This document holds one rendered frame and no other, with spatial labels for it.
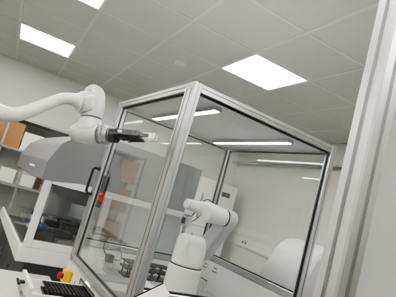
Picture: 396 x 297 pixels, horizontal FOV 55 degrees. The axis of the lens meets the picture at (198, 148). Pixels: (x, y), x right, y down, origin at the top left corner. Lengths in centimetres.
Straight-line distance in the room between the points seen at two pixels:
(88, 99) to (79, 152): 101
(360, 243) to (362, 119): 18
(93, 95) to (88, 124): 15
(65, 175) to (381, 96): 247
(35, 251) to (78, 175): 58
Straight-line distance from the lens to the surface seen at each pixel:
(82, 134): 190
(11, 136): 576
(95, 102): 192
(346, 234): 56
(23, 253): 291
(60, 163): 285
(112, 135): 183
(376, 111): 60
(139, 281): 165
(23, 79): 631
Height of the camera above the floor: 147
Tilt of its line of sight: 8 degrees up
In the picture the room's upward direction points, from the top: 16 degrees clockwise
